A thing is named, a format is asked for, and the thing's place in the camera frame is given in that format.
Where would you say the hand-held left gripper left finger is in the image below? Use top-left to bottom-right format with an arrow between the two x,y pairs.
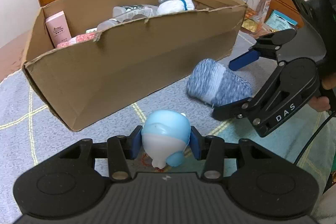
59,126 -> 143,181

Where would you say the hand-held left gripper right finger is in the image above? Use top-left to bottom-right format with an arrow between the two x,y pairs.
189,126 -> 279,180

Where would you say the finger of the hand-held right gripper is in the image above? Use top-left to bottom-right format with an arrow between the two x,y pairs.
212,97 -> 255,121
228,28 -> 298,71

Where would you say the light blue toy figure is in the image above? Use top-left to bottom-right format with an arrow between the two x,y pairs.
141,110 -> 191,169

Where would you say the blue knit sock roll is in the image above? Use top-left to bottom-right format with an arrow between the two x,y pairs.
186,58 -> 253,105

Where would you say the brown cardboard box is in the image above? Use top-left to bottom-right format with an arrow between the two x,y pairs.
22,0 -> 248,132

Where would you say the white sock roll blue trim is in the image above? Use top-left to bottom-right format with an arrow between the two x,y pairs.
157,0 -> 195,15

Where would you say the pink knit sock roll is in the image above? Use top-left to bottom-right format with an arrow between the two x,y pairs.
56,32 -> 99,49

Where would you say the clear plastic jar with lid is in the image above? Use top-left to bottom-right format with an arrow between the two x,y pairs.
97,19 -> 118,31

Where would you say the translucent plastic container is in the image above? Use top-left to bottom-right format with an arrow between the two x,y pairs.
112,4 -> 158,20

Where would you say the pink carton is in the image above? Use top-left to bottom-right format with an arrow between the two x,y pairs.
45,11 -> 72,48

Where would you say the person's right hand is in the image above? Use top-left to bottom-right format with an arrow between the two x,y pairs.
310,74 -> 336,113

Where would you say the teal packet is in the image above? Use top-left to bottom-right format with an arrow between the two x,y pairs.
265,10 -> 298,30

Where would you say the plastic jar with black lid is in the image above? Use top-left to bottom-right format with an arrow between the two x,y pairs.
233,0 -> 273,30

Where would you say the blue checked tablecloth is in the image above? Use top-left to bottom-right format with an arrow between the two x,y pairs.
0,30 -> 336,224

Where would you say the dark pouch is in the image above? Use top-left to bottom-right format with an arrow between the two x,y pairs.
123,15 -> 143,24

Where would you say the black cable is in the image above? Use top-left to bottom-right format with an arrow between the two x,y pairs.
294,111 -> 336,164

